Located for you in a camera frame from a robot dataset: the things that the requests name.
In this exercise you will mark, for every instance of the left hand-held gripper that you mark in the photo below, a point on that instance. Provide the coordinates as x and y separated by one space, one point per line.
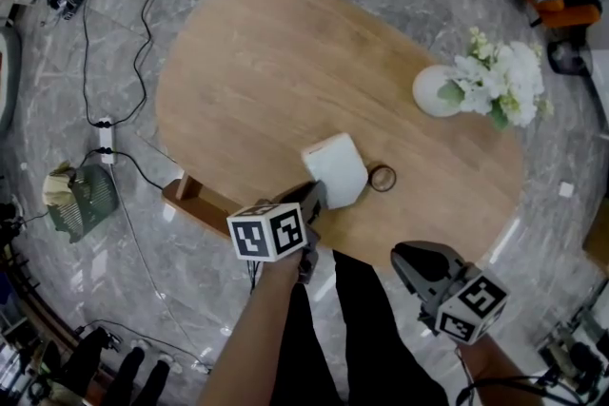
264 233

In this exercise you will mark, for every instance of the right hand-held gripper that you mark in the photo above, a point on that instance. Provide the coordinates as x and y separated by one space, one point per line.
471 304

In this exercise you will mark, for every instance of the white tissue box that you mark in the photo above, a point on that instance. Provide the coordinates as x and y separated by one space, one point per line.
335 166

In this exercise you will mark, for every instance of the person's right forearm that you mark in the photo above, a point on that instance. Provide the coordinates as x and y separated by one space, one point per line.
495 375

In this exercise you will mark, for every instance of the person's left forearm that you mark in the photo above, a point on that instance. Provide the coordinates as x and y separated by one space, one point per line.
257 333

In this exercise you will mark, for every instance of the wooden coffee table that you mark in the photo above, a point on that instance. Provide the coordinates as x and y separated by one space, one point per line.
285 85

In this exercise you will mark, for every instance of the person's right leg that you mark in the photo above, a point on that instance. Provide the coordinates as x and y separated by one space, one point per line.
380 337

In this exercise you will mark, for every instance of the person's leg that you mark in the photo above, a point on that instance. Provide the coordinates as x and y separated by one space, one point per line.
380 337
304 356

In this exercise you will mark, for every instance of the small wooden block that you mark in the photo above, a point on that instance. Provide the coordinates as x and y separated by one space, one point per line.
188 187

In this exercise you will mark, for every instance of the person's left leg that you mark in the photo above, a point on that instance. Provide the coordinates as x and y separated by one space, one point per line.
304 356

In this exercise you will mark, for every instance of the white paper sheet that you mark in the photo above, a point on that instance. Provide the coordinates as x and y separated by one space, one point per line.
566 190

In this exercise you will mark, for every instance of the white ceramic vase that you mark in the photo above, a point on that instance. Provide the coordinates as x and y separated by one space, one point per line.
428 90

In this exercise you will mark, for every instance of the brown wooden cabinet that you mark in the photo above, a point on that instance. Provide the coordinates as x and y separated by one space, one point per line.
598 237

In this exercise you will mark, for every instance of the white flower bouquet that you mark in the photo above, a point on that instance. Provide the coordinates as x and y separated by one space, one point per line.
514 81

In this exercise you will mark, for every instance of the white power strip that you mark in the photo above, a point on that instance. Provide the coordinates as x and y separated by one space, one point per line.
107 140

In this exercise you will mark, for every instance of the green mesh waste basket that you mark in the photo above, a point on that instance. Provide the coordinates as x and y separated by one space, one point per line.
90 204

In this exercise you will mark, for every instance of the beige crumpled paper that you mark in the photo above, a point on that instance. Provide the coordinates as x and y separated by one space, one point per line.
57 185

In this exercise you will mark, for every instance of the small black bin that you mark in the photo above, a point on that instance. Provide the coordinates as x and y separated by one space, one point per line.
568 58

